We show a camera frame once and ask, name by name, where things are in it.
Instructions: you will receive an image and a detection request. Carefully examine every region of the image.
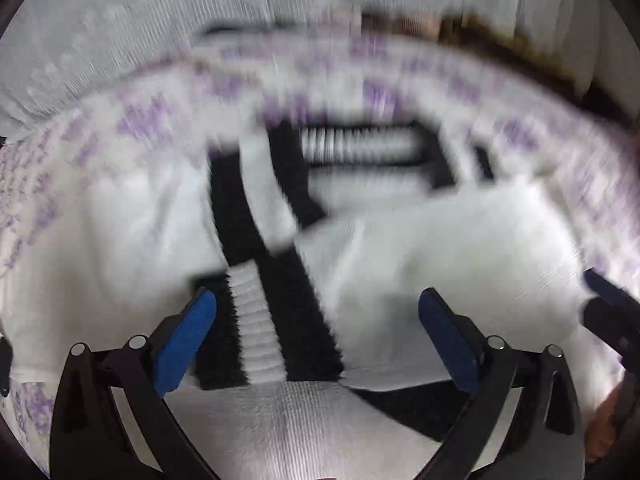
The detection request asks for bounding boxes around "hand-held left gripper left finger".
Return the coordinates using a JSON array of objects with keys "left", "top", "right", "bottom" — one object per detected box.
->
[{"left": 49, "top": 287, "right": 221, "bottom": 480}]

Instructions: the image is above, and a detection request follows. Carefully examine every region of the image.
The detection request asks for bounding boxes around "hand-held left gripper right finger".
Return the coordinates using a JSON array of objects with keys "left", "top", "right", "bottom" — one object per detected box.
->
[{"left": 414, "top": 287, "right": 586, "bottom": 480}]

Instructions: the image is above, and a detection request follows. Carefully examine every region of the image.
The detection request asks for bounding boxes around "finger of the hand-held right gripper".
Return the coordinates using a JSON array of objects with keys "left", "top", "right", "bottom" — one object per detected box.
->
[{"left": 581, "top": 267, "right": 640, "bottom": 361}]

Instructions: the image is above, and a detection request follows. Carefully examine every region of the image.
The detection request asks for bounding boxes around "white sweater with black stripes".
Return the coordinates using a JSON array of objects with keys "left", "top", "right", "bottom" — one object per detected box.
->
[{"left": 0, "top": 120, "right": 621, "bottom": 480}]

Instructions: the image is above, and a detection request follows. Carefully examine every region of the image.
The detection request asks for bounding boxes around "person's right hand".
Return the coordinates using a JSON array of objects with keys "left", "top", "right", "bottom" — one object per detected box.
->
[{"left": 586, "top": 385, "right": 626, "bottom": 464}]

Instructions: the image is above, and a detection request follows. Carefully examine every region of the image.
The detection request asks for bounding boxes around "purple floral blanket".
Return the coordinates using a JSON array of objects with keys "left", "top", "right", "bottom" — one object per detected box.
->
[{"left": 0, "top": 25, "right": 640, "bottom": 466}]

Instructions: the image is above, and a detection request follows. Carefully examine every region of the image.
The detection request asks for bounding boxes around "brown patterned cloth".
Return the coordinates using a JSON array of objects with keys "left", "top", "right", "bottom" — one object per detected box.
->
[{"left": 360, "top": 9, "right": 601, "bottom": 103}]

